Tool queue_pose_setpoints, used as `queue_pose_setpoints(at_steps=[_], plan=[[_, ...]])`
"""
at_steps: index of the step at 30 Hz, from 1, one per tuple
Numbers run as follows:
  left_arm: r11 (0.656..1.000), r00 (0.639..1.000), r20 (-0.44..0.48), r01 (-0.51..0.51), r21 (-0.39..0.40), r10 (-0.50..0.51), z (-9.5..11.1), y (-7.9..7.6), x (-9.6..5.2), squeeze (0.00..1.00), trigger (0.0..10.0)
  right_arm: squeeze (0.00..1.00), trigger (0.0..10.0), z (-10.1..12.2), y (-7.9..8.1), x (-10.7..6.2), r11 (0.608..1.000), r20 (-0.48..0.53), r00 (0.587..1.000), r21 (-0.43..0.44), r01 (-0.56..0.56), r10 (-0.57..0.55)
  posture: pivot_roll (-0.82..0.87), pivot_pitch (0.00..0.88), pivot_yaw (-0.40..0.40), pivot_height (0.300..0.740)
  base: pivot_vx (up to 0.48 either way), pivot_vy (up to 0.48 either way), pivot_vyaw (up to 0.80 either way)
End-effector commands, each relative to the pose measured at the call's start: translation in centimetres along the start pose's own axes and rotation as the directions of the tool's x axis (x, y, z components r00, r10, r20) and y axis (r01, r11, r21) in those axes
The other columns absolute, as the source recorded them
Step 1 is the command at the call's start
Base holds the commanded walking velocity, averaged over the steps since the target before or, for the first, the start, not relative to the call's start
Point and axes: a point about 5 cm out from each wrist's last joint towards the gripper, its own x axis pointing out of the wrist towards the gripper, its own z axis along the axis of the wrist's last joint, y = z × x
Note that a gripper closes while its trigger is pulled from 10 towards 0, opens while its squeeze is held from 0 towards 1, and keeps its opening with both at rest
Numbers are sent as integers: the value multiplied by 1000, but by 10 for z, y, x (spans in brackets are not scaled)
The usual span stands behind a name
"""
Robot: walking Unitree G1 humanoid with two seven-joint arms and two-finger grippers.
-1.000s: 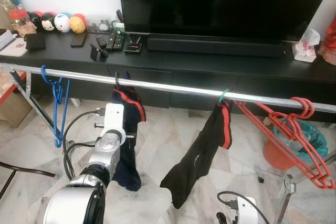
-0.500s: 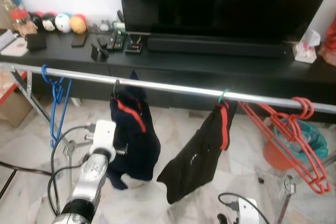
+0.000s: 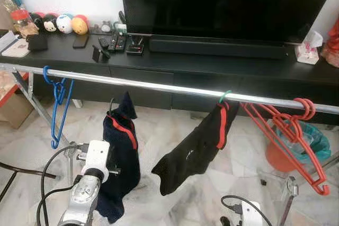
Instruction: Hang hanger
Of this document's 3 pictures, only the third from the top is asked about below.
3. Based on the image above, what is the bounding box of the navy shirt red stripe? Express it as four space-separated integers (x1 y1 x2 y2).
95 92 141 224

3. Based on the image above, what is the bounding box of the red plastic hanger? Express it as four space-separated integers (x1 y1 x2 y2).
262 98 318 176
239 98 331 196

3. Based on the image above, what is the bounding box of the green hanger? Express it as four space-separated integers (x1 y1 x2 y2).
219 90 233 104

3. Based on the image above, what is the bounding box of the blue plastic hanger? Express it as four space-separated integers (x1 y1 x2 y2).
42 66 75 150

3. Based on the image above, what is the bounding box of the red gold figurine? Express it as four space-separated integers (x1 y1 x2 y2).
320 20 339 69

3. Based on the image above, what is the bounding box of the white pink tissue pack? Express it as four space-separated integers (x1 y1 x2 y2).
295 30 324 66

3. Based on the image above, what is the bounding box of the orange waste bin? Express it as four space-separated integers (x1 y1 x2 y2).
265 140 302 173

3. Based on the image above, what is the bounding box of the black television cabinet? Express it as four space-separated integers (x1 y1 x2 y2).
0 29 339 127

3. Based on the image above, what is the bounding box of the black soundbar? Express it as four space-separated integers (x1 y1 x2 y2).
149 35 290 60

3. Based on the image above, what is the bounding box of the black flat television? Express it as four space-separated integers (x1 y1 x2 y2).
119 0 339 44

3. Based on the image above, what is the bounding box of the black shirt red collar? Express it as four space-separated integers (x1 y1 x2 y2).
151 99 240 196

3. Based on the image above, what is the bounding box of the silver metal clothes rack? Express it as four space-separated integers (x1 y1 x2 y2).
0 63 339 226

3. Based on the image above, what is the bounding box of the black box red mark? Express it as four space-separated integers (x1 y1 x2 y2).
126 34 145 56

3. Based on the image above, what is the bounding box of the small black gadget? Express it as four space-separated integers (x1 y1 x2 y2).
92 44 111 63

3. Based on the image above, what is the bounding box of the black smartphone dark screen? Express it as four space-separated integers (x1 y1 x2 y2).
73 34 90 50

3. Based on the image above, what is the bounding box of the white blue plush ball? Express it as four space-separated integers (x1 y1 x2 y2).
56 14 74 34

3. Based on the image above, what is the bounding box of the black mouse plush ball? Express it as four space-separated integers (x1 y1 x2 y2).
42 13 58 33

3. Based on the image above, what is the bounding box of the black wallet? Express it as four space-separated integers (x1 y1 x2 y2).
26 33 49 52

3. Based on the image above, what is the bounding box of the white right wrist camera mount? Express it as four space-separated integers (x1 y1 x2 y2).
241 201 264 226

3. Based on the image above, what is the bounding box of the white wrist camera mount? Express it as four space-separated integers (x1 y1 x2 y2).
79 140 111 183
241 201 264 226

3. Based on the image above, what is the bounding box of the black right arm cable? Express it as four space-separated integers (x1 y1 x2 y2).
220 195 274 226

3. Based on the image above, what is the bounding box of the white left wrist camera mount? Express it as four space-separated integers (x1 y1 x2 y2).
79 140 111 183

